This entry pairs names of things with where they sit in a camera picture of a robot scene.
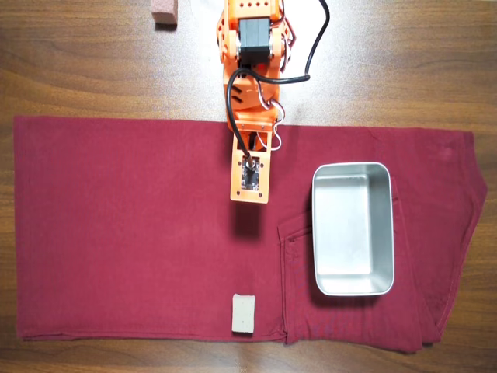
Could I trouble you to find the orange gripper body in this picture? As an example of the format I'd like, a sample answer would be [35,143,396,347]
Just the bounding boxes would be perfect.
[231,110,280,135]

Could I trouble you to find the dark red cloth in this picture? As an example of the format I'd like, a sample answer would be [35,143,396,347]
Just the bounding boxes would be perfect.
[12,115,488,354]

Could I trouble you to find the rectangular metal tray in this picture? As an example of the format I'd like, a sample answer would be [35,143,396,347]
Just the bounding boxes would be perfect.
[311,161,396,297]

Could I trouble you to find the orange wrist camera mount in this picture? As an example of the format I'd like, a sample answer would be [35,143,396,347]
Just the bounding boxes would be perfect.
[230,130,273,205]

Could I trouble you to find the pink sponge block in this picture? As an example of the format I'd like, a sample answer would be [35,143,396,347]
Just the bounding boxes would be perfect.
[151,0,179,26]

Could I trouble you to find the white red servo wires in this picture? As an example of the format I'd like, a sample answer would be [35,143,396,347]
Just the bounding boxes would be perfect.
[254,7,298,152]

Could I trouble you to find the grey sponge cube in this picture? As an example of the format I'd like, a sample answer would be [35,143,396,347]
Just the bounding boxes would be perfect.
[231,294,256,334]

